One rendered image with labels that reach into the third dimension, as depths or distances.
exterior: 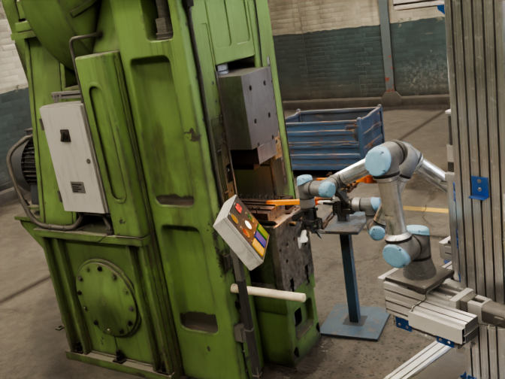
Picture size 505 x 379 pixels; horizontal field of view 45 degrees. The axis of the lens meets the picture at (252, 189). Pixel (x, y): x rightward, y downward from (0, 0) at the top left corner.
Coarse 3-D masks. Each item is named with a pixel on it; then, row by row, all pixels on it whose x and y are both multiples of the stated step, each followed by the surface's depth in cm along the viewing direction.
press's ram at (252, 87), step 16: (224, 80) 325; (240, 80) 320; (256, 80) 332; (224, 96) 329; (240, 96) 323; (256, 96) 332; (272, 96) 347; (224, 112) 332; (240, 112) 326; (256, 112) 333; (272, 112) 347; (240, 128) 330; (256, 128) 333; (272, 128) 347; (240, 144) 333; (256, 144) 334
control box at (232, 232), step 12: (228, 204) 303; (240, 204) 310; (228, 216) 285; (240, 216) 299; (252, 216) 314; (216, 228) 284; (228, 228) 283; (240, 228) 289; (252, 228) 303; (228, 240) 285; (240, 240) 284; (252, 240) 292; (240, 252) 286; (252, 252) 285; (264, 252) 295; (252, 264) 287
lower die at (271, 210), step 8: (248, 200) 368; (256, 200) 368; (264, 200) 366; (248, 208) 357; (264, 208) 351; (272, 208) 350; (280, 208) 358; (256, 216) 350; (264, 216) 347; (272, 216) 350
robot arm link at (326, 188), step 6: (312, 180) 292; (324, 180) 289; (330, 180) 290; (312, 186) 289; (318, 186) 286; (324, 186) 284; (330, 186) 284; (336, 186) 291; (312, 192) 289; (318, 192) 286; (324, 192) 284; (330, 192) 285
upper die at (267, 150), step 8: (264, 144) 340; (272, 144) 348; (232, 152) 344; (240, 152) 341; (248, 152) 338; (256, 152) 335; (264, 152) 341; (272, 152) 348; (232, 160) 346; (240, 160) 343; (248, 160) 340; (256, 160) 337; (264, 160) 341
